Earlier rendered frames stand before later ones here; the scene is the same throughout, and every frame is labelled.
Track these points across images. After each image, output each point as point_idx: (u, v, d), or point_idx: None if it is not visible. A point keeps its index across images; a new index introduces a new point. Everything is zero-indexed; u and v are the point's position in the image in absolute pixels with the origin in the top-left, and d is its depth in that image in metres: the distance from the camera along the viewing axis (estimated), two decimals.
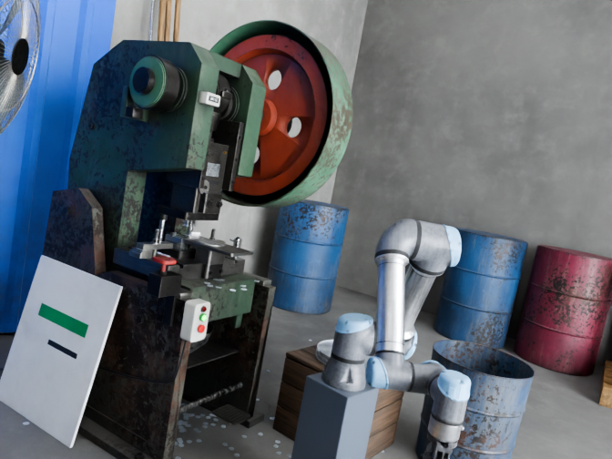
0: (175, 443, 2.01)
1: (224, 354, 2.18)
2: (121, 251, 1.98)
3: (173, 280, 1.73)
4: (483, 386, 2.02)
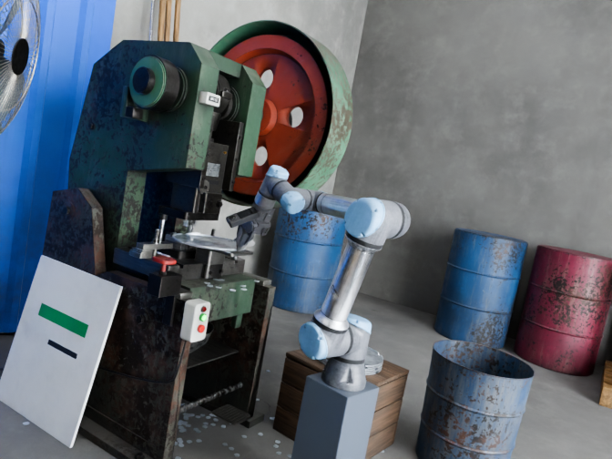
0: (175, 443, 2.01)
1: (224, 354, 2.18)
2: (121, 251, 1.98)
3: (173, 280, 1.73)
4: (483, 386, 2.02)
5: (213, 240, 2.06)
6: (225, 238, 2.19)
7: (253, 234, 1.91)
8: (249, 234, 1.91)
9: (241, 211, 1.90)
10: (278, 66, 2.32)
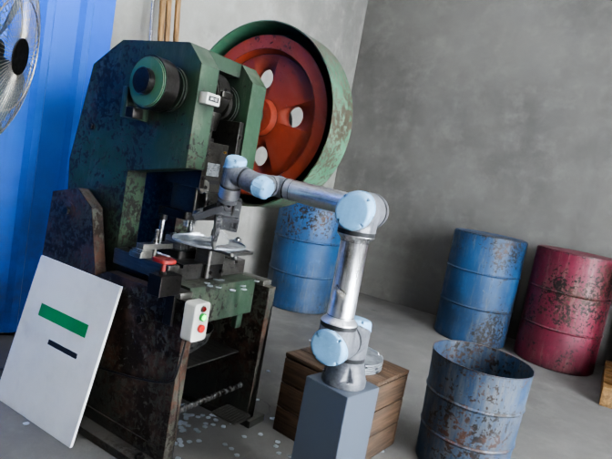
0: (175, 443, 2.01)
1: (224, 354, 2.18)
2: (121, 251, 1.98)
3: (173, 280, 1.73)
4: (483, 386, 2.02)
5: (205, 239, 2.05)
6: (174, 238, 1.97)
7: (218, 229, 1.83)
8: (215, 229, 1.84)
9: (209, 206, 1.85)
10: None
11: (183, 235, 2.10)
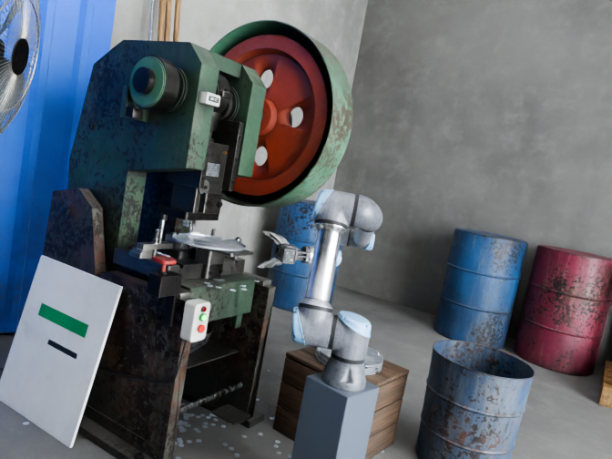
0: (175, 443, 2.01)
1: (224, 354, 2.18)
2: (121, 251, 1.98)
3: (173, 280, 1.73)
4: (483, 386, 2.02)
5: (213, 241, 2.04)
6: (245, 247, 2.05)
7: (287, 240, 2.16)
8: (282, 241, 2.16)
9: None
10: None
11: (222, 249, 1.94)
